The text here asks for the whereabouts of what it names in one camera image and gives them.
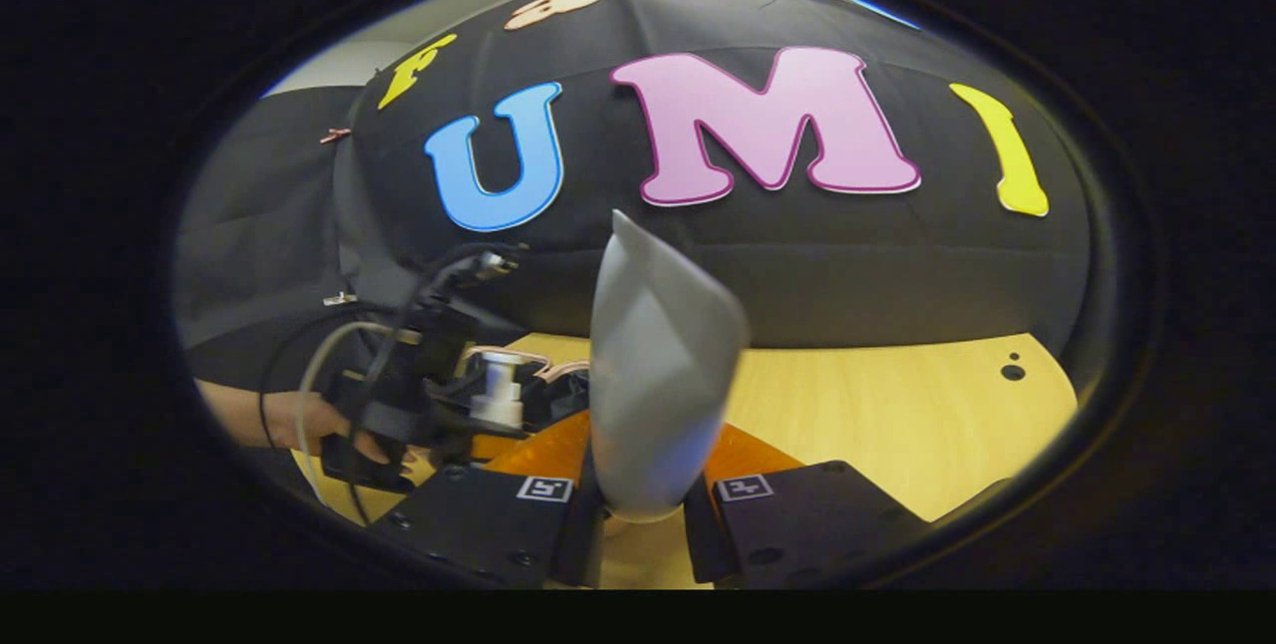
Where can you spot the copper cloth clip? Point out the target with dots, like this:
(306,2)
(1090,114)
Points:
(335,135)

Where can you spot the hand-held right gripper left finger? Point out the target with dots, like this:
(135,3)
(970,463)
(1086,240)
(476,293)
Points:
(573,549)

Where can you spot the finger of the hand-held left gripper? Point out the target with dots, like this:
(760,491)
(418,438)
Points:
(454,420)
(558,400)

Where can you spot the white cloth clip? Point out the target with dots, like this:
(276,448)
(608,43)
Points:
(340,299)

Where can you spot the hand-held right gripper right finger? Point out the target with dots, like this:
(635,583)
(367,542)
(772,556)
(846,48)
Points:
(703,544)

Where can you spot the black backdrop cloth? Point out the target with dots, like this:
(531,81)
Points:
(797,255)

